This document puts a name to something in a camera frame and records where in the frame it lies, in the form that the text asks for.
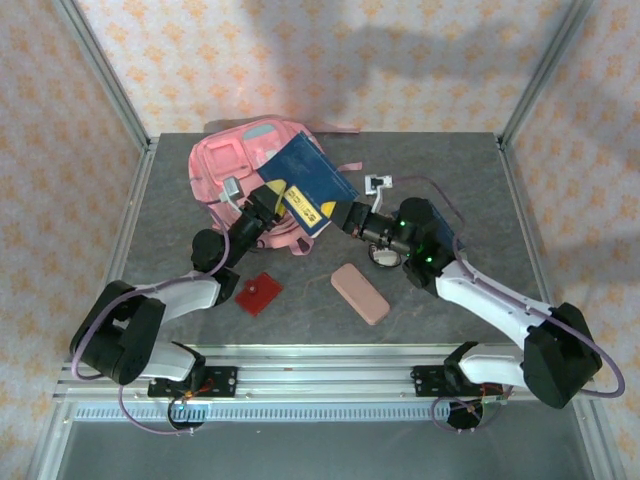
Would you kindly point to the aluminium table edge rail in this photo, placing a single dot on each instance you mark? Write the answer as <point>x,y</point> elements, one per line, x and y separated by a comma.
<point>120,240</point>
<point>537,250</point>

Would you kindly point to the pink student backpack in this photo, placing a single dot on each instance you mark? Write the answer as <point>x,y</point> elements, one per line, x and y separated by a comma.
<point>220,165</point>

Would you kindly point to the blue book with yellow label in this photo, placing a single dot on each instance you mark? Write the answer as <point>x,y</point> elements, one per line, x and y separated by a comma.
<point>310,167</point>

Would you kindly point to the aluminium frame leg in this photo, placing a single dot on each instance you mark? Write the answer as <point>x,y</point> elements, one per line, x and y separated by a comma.
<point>50,445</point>
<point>595,445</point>

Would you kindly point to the small circuit board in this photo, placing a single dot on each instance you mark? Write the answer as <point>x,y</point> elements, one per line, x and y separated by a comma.
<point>492,402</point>

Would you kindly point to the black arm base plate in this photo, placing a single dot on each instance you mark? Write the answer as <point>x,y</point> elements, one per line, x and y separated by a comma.
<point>225,380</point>
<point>425,380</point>

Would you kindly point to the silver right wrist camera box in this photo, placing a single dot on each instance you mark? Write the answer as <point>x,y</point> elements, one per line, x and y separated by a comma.
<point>375,184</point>

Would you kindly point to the round white printed container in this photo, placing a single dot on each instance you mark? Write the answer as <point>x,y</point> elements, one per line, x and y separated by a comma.
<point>385,259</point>

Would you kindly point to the aluminium frame corner post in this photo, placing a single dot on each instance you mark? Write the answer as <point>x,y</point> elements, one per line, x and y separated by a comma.
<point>111,85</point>
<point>542,75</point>

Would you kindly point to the pink pencil case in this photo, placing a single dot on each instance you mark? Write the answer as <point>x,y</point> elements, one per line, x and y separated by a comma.
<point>360,295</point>

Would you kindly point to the red snap wallet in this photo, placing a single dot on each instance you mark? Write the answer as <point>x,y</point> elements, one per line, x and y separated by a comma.
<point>259,294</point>

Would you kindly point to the grey lower shelf panel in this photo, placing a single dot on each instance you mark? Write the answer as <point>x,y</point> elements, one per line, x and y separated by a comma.
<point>325,450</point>

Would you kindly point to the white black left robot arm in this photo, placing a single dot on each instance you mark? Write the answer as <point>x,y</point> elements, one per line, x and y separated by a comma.
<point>180,295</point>

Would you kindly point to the plain blue book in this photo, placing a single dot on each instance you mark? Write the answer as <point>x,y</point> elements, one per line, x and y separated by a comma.
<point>447,225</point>

